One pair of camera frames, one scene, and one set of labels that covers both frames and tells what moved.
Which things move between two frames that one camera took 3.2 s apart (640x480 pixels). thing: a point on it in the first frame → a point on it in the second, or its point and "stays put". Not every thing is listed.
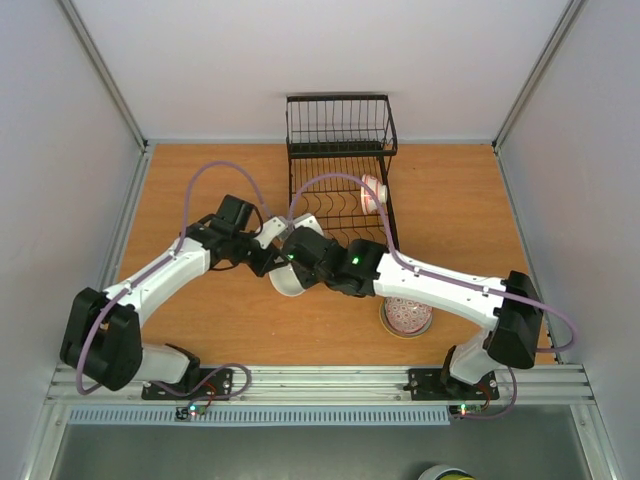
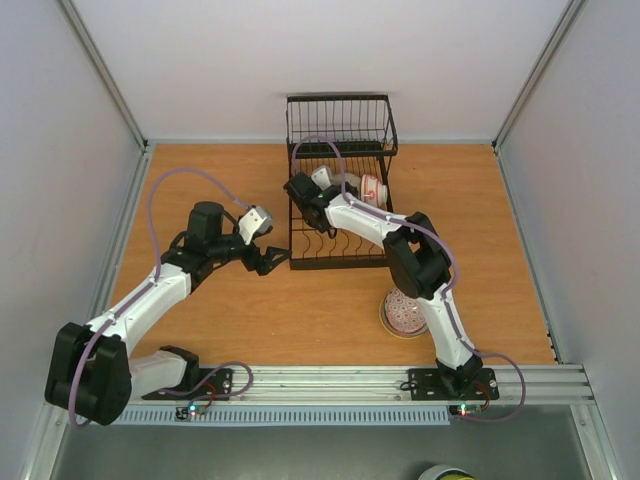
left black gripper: x=272 y=260 stays put
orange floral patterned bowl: x=368 y=200 stays put
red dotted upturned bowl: x=406 y=318 stays put
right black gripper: x=296 y=265 → x=298 y=187
